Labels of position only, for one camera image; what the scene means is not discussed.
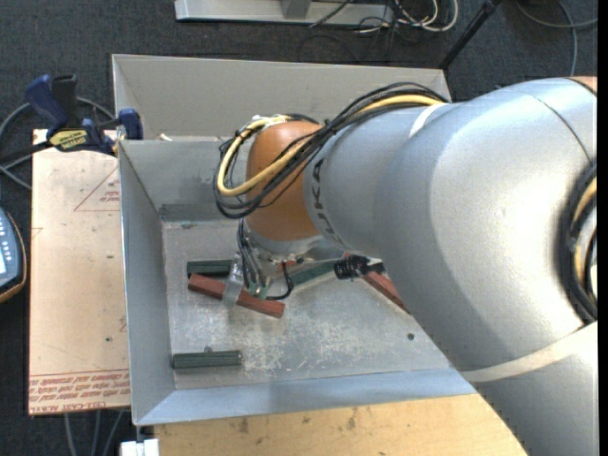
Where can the dark green flat block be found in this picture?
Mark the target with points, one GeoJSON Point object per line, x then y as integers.
{"type": "Point", "coordinates": [206, 359]}
{"type": "Point", "coordinates": [313, 271]}
{"type": "Point", "coordinates": [206, 268]}

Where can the grey metal bin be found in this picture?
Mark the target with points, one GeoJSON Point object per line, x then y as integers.
{"type": "Point", "coordinates": [294, 345]}

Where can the red-brown block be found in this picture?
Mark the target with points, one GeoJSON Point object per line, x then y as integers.
{"type": "Point", "coordinates": [266, 306]}
{"type": "Point", "coordinates": [384, 287]}

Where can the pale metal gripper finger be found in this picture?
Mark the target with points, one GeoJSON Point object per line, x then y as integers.
{"type": "Point", "coordinates": [236, 266]}
{"type": "Point", "coordinates": [231, 296]}

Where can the black cylinder on white bracket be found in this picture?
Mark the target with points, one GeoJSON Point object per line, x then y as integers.
{"type": "Point", "coordinates": [349, 268]}

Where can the brown cardboard board red print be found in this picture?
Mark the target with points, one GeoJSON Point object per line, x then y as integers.
{"type": "Point", "coordinates": [76, 264]}

